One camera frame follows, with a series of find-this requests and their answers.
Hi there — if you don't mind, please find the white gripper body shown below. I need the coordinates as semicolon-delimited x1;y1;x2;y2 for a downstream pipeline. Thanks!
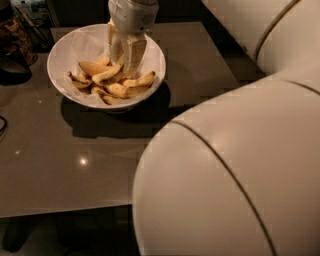
108;0;159;34

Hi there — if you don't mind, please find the black cable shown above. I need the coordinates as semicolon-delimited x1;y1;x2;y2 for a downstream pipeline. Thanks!
0;115;8;137

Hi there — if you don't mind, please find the lower right banana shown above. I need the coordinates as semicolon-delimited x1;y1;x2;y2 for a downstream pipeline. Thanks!
106;83;148;99

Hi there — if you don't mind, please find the upper left spotted banana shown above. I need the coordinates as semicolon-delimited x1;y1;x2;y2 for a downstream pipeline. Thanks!
97;57;110;65

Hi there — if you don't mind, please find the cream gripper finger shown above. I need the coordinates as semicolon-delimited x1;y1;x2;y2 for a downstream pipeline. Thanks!
107;19;123;62
121;34;147;72

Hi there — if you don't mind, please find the small left banana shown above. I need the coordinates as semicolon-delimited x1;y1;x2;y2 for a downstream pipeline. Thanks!
68;72;93;89

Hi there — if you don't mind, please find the large orange-yellow banana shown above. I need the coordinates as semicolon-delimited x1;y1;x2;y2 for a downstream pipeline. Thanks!
78;61;110;76

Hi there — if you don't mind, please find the white paper bowl liner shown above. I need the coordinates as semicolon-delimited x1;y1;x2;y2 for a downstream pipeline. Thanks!
54;28;163;107

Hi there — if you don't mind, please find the long spotted banana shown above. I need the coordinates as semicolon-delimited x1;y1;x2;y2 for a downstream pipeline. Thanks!
92;55;124;85

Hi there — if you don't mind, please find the dark cabinet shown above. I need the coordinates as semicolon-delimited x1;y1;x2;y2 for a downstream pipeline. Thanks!
45;0;209;27

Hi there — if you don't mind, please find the black wire basket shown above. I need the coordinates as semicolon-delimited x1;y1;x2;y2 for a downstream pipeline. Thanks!
24;17;54;53

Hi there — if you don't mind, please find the patterned brown jar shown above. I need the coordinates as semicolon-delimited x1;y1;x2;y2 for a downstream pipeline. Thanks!
0;13;37;65

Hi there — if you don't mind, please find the small banana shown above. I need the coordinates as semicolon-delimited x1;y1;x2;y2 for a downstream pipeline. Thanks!
68;72;93;89
122;71;156;88

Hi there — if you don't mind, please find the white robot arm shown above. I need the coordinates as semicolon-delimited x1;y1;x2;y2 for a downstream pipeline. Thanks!
132;0;320;256

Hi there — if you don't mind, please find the small right banana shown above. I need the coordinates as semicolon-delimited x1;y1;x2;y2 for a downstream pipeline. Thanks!
122;71;156;88

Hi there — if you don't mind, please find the black kettle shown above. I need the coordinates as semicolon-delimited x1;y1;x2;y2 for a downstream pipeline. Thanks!
0;43;32;85

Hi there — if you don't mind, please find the white bowl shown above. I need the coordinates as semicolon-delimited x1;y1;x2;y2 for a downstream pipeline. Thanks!
46;23;167;115

